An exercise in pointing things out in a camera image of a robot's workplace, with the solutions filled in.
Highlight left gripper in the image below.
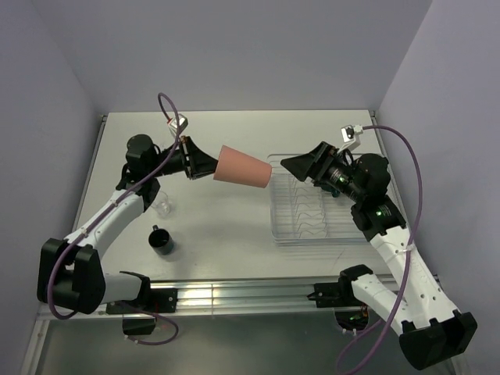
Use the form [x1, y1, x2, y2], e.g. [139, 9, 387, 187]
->
[148, 136, 226, 180]

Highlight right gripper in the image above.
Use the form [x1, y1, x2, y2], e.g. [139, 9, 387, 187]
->
[280, 141, 365, 203]

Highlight orange plastic cup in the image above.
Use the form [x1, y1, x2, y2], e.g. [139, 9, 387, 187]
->
[213, 145, 272, 188]

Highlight small clear glass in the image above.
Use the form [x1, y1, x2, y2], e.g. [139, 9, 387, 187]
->
[151, 191, 171, 219]

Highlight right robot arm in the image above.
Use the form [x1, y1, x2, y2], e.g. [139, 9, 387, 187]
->
[280, 142, 477, 370]

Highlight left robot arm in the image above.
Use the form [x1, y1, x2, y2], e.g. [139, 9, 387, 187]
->
[37, 134, 218, 320]

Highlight clear plastic drip tray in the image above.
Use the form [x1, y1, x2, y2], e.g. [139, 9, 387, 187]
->
[266, 152, 376, 248]

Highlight small black mug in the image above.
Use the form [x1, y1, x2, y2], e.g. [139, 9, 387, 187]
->
[148, 225, 174, 255]

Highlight white wire dish rack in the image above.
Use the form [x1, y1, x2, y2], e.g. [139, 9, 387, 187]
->
[269, 154, 372, 240]

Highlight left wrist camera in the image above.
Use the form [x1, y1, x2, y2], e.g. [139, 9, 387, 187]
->
[167, 115, 188, 138]

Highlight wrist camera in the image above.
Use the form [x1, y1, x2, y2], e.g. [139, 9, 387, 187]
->
[337, 125, 363, 154]
[167, 115, 188, 138]

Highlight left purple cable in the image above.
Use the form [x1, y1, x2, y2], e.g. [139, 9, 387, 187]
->
[46, 92, 180, 347]

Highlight purple cable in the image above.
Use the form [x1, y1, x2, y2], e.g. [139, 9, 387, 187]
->
[336, 124, 423, 374]
[46, 92, 180, 347]

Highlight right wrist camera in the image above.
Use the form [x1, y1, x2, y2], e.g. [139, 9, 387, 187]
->
[337, 125, 363, 154]

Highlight aluminium extrusion rail frame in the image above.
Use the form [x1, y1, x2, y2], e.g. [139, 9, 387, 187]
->
[37, 273, 449, 322]

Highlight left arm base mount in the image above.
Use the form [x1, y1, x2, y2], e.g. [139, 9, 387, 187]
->
[105, 287, 178, 341]

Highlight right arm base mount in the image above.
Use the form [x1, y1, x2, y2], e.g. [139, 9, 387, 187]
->
[306, 282, 370, 331]

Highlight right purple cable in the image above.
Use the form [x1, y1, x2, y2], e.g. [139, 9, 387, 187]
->
[336, 124, 423, 374]

